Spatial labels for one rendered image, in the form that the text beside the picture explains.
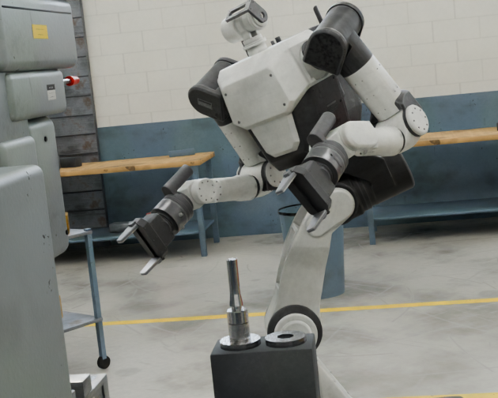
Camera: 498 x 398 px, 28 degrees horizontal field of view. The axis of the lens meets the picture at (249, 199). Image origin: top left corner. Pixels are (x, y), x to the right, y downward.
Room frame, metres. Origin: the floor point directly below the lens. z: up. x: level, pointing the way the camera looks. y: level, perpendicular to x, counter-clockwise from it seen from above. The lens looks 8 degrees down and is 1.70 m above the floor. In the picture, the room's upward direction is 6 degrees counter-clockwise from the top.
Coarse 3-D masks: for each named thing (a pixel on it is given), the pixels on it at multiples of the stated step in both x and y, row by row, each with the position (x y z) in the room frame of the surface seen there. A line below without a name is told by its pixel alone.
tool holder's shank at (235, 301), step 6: (228, 258) 2.11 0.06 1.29; (234, 258) 2.11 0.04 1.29; (228, 264) 2.09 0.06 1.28; (234, 264) 2.09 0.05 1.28; (228, 270) 2.10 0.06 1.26; (234, 270) 2.09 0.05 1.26; (228, 276) 2.10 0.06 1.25; (234, 276) 2.09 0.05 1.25; (228, 282) 2.10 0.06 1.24; (234, 282) 2.09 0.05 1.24; (234, 288) 2.09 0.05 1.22; (234, 294) 2.09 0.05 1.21; (240, 294) 2.10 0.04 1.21; (234, 300) 2.09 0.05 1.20; (240, 300) 2.09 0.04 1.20; (234, 306) 2.09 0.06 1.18; (240, 306) 2.10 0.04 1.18
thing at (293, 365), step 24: (264, 336) 2.15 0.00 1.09; (288, 336) 2.11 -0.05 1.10; (312, 336) 2.11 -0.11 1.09; (216, 360) 2.05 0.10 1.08; (240, 360) 2.04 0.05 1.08; (264, 360) 2.04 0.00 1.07; (288, 360) 2.03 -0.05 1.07; (312, 360) 2.03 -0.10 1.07; (216, 384) 2.05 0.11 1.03; (240, 384) 2.04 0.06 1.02; (264, 384) 2.04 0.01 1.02; (288, 384) 2.03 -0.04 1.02; (312, 384) 2.03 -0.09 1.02
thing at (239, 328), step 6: (228, 318) 2.09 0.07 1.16; (234, 318) 2.08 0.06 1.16; (240, 318) 2.08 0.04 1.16; (246, 318) 2.09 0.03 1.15; (228, 324) 2.09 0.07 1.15; (234, 324) 2.08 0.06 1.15; (240, 324) 2.08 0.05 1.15; (246, 324) 2.09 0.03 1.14; (228, 330) 2.10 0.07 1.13; (234, 330) 2.08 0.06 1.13; (240, 330) 2.08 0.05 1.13; (246, 330) 2.09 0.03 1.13; (234, 336) 2.08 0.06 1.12; (240, 336) 2.08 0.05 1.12; (246, 336) 2.09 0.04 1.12
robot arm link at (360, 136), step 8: (344, 128) 2.18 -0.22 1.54; (352, 128) 2.18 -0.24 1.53; (360, 128) 2.21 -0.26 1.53; (368, 128) 2.23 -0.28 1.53; (344, 136) 2.17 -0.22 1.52; (352, 136) 2.17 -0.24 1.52; (360, 136) 2.19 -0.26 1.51; (368, 136) 2.21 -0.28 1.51; (376, 136) 2.24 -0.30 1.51; (344, 144) 2.18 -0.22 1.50; (352, 144) 2.17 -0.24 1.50; (360, 144) 2.18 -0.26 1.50; (368, 144) 2.20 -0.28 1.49; (376, 144) 2.24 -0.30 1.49; (360, 152) 2.27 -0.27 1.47; (368, 152) 2.26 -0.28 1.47
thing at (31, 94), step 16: (16, 80) 2.00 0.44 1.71; (32, 80) 2.09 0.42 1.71; (48, 80) 2.19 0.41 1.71; (16, 96) 1.99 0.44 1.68; (32, 96) 2.08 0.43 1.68; (48, 96) 2.17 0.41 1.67; (64, 96) 2.28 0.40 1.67; (16, 112) 1.98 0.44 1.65; (32, 112) 2.07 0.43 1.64; (48, 112) 2.17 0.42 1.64
